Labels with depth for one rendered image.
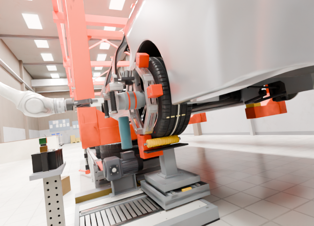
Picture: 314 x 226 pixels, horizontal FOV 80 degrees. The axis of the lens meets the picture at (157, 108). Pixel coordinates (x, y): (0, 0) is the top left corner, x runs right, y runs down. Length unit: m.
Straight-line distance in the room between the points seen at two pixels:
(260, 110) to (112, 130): 2.06
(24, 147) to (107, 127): 7.57
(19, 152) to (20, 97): 8.27
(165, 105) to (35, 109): 0.71
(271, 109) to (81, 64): 2.57
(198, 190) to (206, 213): 0.18
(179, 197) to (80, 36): 1.66
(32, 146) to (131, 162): 7.71
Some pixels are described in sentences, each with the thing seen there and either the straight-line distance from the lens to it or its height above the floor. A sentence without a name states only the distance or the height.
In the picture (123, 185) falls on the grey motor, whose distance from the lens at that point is 1.88.
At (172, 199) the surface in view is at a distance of 1.35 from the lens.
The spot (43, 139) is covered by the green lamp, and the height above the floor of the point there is 0.65.
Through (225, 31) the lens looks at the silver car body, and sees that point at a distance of 0.82.
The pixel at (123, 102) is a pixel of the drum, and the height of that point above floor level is 0.83.
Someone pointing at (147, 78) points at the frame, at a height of 0.95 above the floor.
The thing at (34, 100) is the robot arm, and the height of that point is 0.83.
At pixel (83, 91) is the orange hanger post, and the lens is 1.87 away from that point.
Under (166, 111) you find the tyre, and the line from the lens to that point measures 1.22.
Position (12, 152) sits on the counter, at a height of 0.34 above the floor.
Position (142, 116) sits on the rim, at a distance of 1.68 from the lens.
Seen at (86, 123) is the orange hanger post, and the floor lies 0.74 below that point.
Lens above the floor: 0.64
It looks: 5 degrees up
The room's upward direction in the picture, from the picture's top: 8 degrees counter-clockwise
